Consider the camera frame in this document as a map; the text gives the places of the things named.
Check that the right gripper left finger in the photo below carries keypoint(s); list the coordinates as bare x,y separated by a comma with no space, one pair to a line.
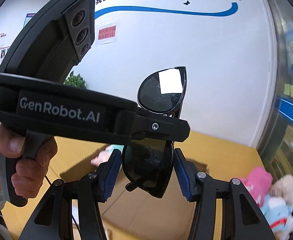
52,217

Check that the cream bunny plush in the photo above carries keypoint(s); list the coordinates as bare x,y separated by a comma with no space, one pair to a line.
283,188

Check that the pink pig plush teal green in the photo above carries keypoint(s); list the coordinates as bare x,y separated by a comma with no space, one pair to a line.
105,154

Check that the brown cardboard box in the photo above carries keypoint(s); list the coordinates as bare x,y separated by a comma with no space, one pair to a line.
136,214

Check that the red wall notice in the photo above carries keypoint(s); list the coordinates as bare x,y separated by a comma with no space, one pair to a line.
107,34

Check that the blue framed wall poster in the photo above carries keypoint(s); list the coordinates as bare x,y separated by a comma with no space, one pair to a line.
28,17

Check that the light blue plush toy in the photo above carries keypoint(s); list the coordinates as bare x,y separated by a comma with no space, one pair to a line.
277,213

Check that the black sunglasses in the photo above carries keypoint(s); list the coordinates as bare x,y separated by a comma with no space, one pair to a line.
147,161

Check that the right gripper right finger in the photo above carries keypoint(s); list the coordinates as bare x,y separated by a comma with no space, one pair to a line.
241,217

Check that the green potted plant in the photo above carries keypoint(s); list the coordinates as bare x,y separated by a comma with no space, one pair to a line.
75,81

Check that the pink strawberry bear plush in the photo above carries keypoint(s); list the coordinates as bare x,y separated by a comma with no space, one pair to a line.
258,183

